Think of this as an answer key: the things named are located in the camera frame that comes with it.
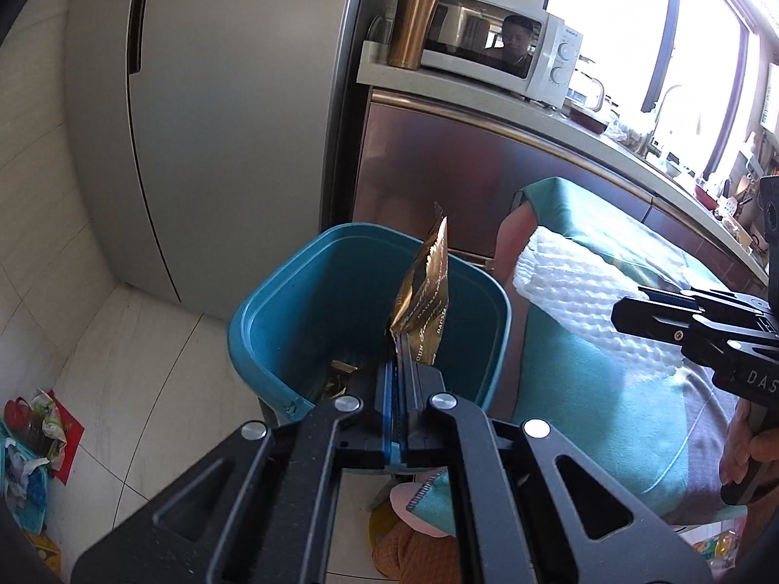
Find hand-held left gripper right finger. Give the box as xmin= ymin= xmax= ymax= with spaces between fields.
xmin=398 ymin=362 xmax=710 ymax=584

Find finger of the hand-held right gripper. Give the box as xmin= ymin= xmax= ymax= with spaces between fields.
xmin=612 ymin=295 xmax=695 ymax=345
xmin=637 ymin=284 xmax=704 ymax=306

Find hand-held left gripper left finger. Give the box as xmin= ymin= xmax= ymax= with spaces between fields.
xmin=72 ymin=362 xmax=403 ymax=584

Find white foam sheet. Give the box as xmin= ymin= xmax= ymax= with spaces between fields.
xmin=511 ymin=226 xmax=693 ymax=379

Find gold foil wrapper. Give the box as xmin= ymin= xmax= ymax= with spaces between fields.
xmin=388 ymin=201 xmax=451 ymax=367

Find blue plastic bin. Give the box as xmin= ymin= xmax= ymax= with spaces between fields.
xmin=228 ymin=223 xmax=511 ymax=476

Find person's right hand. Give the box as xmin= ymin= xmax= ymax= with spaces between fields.
xmin=718 ymin=400 xmax=779 ymax=491

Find crumpled gold wrapper scraps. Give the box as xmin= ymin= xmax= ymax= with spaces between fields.
xmin=320 ymin=360 xmax=360 ymax=401

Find pile of kitchen utensils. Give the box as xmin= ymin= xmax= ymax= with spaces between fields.
xmin=694 ymin=173 xmax=769 ymax=259

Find teal patterned blanket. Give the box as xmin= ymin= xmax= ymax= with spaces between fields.
xmin=493 ymin=176 xmax=756 ymax=527

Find orange textured cloth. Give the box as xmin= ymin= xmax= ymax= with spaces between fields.
xmin=371 ymin=523 xmax=464 ymax=580

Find metal faucet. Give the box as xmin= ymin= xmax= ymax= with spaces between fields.
xmin=647 ymin=84 xmax=687 ymax=160

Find dark red bowl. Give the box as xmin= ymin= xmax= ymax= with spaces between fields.
xmin=569 ymin=106 xmax=612 ymax=135

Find colourful plastic packets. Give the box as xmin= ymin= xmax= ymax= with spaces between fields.
xmin=686 ymin=520 xmax=748 ymax=562

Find glass kettle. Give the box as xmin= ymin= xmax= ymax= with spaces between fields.
xmin=569 ymin=55 xmax=610 ymax=113

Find stainless steel kitchen cabinet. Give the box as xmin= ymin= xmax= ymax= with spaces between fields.
xmin=322 ymin=86 xmax=769 ymax=317

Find white toaster oven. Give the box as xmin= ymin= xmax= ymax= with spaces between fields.
xmin=420 ymin=0 xmax=585 ymax=108

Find red paper sheet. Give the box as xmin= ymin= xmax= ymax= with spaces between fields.
xmin=37 ymin=389 xmax=86 ymax=488

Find grey refrigerator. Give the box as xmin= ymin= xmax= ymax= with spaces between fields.
xmin=64 ymin=0 xmax=375 ymax=321

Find yellow cardboard box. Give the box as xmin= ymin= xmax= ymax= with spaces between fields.
xmin=23 ymin=532 xmax=63 ymax=574

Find copper travel tumbler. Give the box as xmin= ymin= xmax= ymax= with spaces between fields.
xmin=388 ymin=0 xmax=442 ymax=71

